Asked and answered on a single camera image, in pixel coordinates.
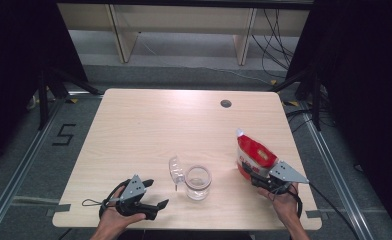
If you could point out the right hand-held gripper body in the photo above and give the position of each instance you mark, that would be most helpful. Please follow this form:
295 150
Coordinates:
285 175

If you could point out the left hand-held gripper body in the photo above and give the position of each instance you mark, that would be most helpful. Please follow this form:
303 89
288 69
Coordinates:
134 190

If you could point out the red and white bag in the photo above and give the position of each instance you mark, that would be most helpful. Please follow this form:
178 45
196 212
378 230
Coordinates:
254 150

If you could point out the clear glass jar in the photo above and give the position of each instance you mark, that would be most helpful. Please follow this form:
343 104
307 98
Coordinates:
198 183

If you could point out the person's right hand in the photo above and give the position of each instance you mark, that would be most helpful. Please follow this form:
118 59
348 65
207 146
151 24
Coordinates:
285 205

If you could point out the person's left hand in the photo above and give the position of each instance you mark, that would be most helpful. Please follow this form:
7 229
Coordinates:
112 220

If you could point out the grey tape strip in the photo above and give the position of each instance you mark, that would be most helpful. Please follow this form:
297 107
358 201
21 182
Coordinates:
59 210
314 214

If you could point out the black metal stand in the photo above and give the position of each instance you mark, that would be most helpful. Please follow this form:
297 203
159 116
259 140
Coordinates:
43 100
315 100

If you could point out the black curtain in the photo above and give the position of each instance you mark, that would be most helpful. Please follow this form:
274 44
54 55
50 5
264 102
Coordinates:
17 66
367 83

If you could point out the pale wooden shelf unit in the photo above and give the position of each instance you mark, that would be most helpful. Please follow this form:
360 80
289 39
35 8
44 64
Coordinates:
184 16

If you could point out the metal floor rail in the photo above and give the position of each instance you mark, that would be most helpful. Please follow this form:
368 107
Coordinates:
334 173
20 166

